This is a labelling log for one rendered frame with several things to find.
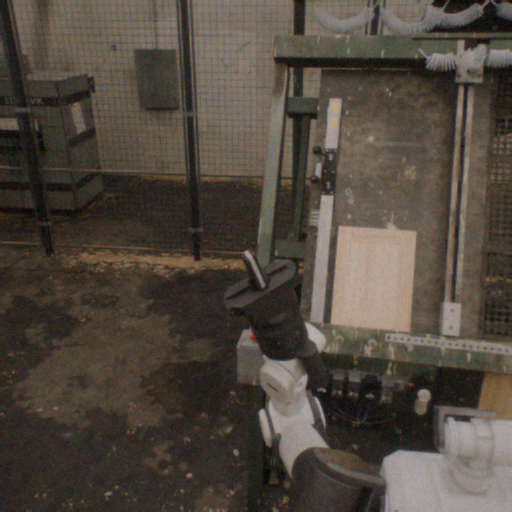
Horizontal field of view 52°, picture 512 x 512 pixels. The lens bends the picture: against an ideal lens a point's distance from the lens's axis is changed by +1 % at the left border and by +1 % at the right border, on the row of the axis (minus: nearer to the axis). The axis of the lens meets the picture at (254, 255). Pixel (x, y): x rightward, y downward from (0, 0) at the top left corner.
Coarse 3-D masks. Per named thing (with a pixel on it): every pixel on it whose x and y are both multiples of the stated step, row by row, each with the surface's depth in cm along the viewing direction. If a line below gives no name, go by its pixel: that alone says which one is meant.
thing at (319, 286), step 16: (336, 112) 222; (336, 144) 220; (320, 208) 218; (320, 224) 218; (320, 240) 217; (320, 256) 216; (320, 272) 216; (320, 288) 215; (320, 304) 214; (320, 320) 213
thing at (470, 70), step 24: (480, 48) 196; (456, 72) 209; (480, 72) 207; (456, 96) 214; (456, 120) 210; (456, 144) 209; (456, 168) 208; (456, 192) 208; (456, 216) 210; (456, 240) 208; (456, 264) 205; (456, 288) 203; (456, 312) 202
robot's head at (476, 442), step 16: (464, 432) 79; (480, 432) 79; (496, 432) 78; (464, 448) 79; (480, 448) 78; (496, 448) 77; (464, 464) 82; (480, 464) 80; (496, 464) 79; (480, 480) 80
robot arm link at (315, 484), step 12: (300, 456) 93; (300, 468) 90; (312, 468) 85; (300, 480) 89; (312, 480) 84; (324, 480) 82; (300, 492) 87; (312, 492) 83; (324, 492) 82; (336, 492) 82; (348, 492) 82; (360, 492) 84; (300, 504) 85; (312, 504) 83; (324, 504) 82; (336, 504) 82; (348, 504) 82
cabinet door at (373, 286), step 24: (360, 240) 216; (384, 240) 215; (408, 240) 213; (336, 264) 217; (360, 264) 216; (384, 264) 214; (408, 264) 212; (336, 288) 216; (360, 288) 215; (384, 288) 213; (408, 288) 211; (336, 312) 215; (360, 312) 213; (384, 312) 212; (408, 312) 210
